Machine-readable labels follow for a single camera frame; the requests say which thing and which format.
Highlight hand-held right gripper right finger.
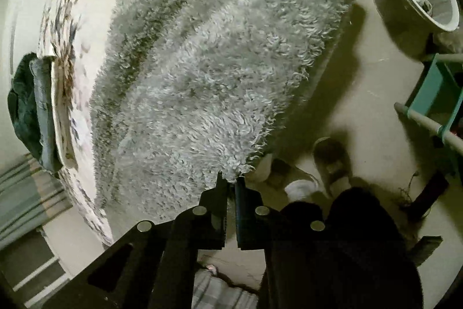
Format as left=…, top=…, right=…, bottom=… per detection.
left=234, top=177, right=398, bottom=309

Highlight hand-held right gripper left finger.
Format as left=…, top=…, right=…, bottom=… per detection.
left=43, top=171, right=228, bottom=309

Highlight shaggy grey towel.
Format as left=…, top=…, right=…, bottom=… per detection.
left=89, top=0, right=377, bottom=223

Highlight folded cream towel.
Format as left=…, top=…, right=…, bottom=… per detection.
left=50, top=56, right=79, bottom=171

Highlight folded grey-blue towel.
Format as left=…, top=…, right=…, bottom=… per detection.
left=29, top=56, right=63, bottom=173

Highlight folded dark green towel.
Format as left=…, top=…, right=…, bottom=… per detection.
left=7, top=53, right=44, bottom=163

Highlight grey slipper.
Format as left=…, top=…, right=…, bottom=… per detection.
left=312, top=137, right=354, bottom=198
left=249, top=153, right=321, bottom=199

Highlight white sock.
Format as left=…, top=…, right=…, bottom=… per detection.
left=284, top=180, right=319, bottom=203

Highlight plaid grey cloth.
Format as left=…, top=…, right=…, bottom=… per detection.
left=191, top=268, right=262, bottom=309

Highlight person's dark trouser legs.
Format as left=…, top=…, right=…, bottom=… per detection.
left=280, top=186, right=425, bottom=309

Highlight dark furniture leg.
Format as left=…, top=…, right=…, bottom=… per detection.
left=408, top=171, right=450, bottom=223

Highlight striped grey curtain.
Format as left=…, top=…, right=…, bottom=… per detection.
left=0, top=153, right=74, bottom=252

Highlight floral printed bed blanket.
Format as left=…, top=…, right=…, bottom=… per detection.
left=38, top=0, right=149, bottom=248

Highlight teal plastic stool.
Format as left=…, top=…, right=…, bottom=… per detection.
left=394, top=53, right=463, bottom=159

